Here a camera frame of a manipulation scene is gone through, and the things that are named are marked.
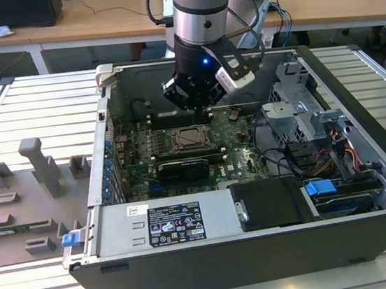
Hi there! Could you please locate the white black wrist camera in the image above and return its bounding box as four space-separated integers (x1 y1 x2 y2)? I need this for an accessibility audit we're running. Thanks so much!
201 37 265 97

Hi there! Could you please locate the blue cable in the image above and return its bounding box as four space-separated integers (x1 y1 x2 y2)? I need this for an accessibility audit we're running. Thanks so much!
265 0 297 50

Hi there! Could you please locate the black power cable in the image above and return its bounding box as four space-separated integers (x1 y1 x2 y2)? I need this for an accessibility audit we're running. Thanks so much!
249 108 306 184
263 152 306 183

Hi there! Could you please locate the grey parts rack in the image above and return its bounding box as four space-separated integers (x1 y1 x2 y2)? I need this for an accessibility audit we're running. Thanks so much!
0 131 104 269

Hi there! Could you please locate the black plastic drive cover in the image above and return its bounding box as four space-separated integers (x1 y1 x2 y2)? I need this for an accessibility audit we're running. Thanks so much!
227 174 311 234

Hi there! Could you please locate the CPU socket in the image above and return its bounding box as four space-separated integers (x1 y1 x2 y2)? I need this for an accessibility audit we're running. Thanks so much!
164 122 217 156

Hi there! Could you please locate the metal drive cage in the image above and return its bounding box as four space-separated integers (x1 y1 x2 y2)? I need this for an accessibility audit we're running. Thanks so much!
255 55 355 150

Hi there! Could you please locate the silver power supply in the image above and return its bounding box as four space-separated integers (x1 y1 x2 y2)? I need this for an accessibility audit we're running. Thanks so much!
80 188 243 259

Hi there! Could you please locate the grey case release latch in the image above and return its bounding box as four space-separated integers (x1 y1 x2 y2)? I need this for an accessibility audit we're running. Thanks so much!
93 62 119 90

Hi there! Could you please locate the black flat cable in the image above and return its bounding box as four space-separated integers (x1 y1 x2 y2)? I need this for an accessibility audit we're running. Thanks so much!
324 125 359 185

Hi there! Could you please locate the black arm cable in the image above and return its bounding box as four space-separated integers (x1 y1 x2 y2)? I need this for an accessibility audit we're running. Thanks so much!
145 0 278 85

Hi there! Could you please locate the metal socket cover frame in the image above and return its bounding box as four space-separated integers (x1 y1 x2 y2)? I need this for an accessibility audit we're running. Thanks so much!
166 123 215 154

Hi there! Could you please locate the black graphics card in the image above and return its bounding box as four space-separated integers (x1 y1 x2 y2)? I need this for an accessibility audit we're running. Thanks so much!
156 155 213 185

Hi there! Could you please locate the green motherboard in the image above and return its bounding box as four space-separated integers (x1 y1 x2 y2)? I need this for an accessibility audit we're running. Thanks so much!
110 102 276 204

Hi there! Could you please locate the dark grey PC case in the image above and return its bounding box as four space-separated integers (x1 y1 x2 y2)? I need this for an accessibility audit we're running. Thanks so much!
38 29 386 289

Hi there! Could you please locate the green RAM stick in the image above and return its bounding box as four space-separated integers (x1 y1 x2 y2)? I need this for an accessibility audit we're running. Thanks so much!
0 220 52 239

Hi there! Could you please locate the blue case latch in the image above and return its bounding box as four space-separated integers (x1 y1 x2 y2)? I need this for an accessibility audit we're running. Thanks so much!
59 230 82 249

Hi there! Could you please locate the metal socket locking lever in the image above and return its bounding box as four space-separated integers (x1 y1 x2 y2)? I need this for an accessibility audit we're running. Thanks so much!
169 144 217 157
166 122 213 134

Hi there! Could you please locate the silver CPU green edge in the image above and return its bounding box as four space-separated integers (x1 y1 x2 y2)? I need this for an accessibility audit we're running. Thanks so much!
177 129 204 148

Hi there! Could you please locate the orange yellow wire bundle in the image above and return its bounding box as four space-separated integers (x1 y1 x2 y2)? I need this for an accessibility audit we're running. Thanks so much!
341 143 361 173

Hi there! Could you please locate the thin red wire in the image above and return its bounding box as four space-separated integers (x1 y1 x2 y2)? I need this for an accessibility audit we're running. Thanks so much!
110 114 126 139

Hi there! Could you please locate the blue expansion slot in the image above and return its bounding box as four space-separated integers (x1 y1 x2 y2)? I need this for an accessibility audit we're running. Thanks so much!
147 181 167 198

